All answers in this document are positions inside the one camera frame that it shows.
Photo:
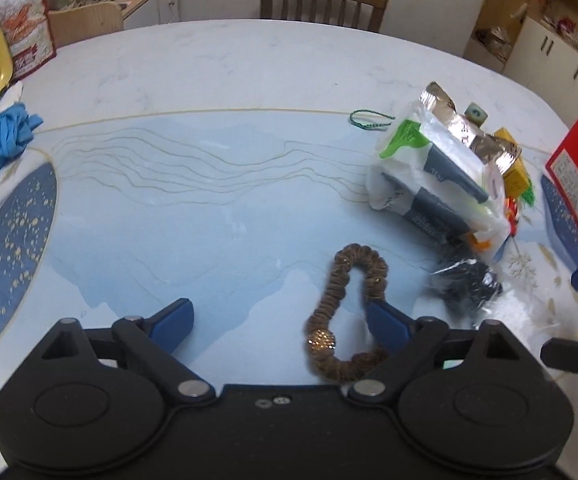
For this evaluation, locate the black item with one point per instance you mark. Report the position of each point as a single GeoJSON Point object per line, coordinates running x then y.
{"type": "Point", "coordinates": [464, 281]}

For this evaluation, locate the light wooden chair back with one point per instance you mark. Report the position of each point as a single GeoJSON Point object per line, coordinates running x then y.
{"type": "Point", "coordinates": [85, 22]}

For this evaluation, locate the white plastic snack bag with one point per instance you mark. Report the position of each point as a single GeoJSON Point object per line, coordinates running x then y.
{"type": "Point", "coordinates": [425, 175]}

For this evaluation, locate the red white snack bag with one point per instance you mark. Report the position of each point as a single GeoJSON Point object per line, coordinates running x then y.
{"type": "Point", "coordinates": [26, 27]}

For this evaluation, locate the white sideboard cabinet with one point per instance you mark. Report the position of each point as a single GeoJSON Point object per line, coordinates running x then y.
{"type": "Point", "coordinates": [145, 13]}

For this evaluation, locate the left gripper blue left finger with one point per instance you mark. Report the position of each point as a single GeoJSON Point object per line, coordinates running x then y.
{"type": "Point", "coordinates": [149, 343]}

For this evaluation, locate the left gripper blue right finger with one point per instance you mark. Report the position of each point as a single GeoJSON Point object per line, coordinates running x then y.
{"type": "Point", "coordinates": [410, 346]}

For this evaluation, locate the silver foil packet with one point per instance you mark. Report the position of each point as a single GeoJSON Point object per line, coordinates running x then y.
{"type": "Point", "coordinates": [488, 148]}

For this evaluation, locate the white cupboard right side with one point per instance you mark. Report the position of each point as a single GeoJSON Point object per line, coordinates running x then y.
{"type": "Point", "coordinates": [532, 42]}

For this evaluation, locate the blue patterned table mat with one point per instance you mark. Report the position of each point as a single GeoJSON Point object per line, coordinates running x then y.
{"type": "Point", "coordinates": [239, 212]}

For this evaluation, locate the green patterned pouch with tassel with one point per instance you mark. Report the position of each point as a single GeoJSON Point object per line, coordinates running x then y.
{"type": "Point", "coordinates": [370, 120]}

